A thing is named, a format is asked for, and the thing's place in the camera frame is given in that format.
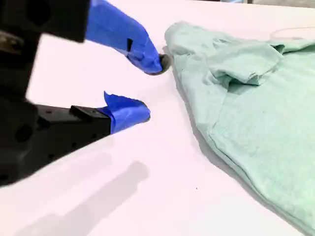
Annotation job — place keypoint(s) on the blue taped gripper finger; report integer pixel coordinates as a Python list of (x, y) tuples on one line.
[(118, 29), (123, 115)]

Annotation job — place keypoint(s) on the pale green t-shirt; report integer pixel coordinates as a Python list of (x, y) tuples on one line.
[(258, 123)]

